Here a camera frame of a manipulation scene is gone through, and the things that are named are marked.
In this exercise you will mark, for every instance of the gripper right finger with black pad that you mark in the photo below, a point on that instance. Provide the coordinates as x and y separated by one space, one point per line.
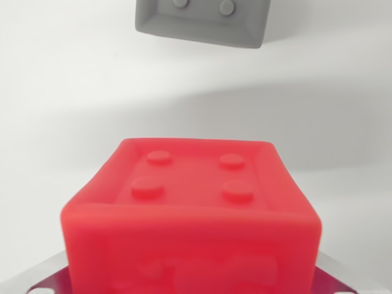
337 278

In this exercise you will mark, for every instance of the grey studded cube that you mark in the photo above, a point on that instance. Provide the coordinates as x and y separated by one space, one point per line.
196 26

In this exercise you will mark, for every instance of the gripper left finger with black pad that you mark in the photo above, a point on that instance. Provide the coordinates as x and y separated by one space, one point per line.
49 280

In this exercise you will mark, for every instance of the red studded cube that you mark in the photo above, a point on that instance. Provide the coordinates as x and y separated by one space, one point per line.
190 220

